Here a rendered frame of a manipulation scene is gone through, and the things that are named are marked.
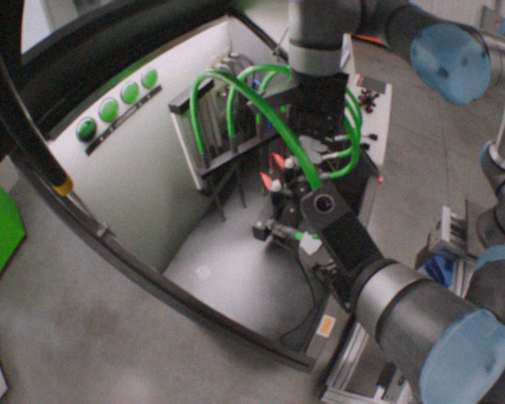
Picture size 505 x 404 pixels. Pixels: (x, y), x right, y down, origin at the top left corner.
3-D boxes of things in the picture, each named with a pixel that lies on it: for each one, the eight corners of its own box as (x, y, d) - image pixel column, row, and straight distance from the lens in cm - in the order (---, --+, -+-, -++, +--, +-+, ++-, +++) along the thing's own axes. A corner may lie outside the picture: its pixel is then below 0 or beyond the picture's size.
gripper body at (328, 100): (332, 152, 41) (343, 87, 34) (282, 137, 43) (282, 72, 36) (342, 126, 47) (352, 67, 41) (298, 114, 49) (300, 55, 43)
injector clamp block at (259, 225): (283, 259, 82) (284, 238, 68) (255, 247, 83) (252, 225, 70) (318, 183, 99) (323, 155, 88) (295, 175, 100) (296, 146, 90)
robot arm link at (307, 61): (280, 45, 35) (300, 31, 42) (280, 74, 36) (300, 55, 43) (337, 55, 33) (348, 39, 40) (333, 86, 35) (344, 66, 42)
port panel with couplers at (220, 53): (228, 137, 84) (213, 50, 69) (220, 135, 86) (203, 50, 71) (247, 116, 93) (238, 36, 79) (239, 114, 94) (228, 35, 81)
